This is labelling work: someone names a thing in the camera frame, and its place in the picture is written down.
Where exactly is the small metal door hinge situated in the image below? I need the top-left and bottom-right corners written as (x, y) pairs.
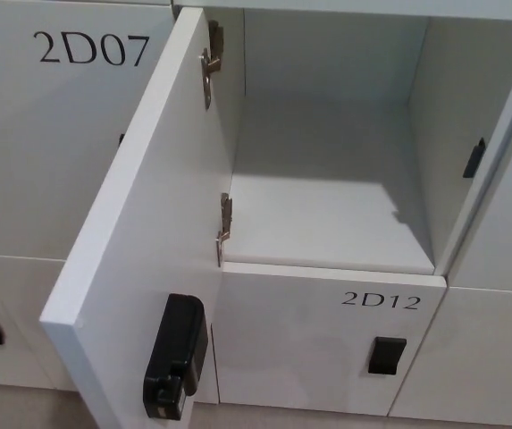
top-left (215, 192), bottom-right (233, 267)

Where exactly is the white locker door 2D12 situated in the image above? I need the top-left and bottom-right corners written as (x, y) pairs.
top-left (210, 261), bottom-right (447, 413)

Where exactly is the large metal door hinge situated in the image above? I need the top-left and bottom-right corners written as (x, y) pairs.
top-left (199, 20), bottom-right (225, 110)

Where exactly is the black lock box on door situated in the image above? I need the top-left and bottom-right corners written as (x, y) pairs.
top-left (142, 292), bottom-right (206, 420)

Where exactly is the white locker door 2D07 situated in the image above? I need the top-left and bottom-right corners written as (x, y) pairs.
top-left (0, 0), bottom-right (177, 265)

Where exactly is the white unmarked locker door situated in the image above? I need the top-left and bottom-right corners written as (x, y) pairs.
top-left (388, 284), bottom-right (512, 423)
top-left (0, 252), bottom-right (82, 390)
top-left (446, 53), bottom-right (512, 294)

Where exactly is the black latch strike plate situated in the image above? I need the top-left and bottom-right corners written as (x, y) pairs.
top-left (462, 137), bottom-right (486, 179)

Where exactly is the black handle on 2D12 door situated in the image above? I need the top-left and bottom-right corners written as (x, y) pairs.
top-left (367, 336), bottom-right (407, 375)

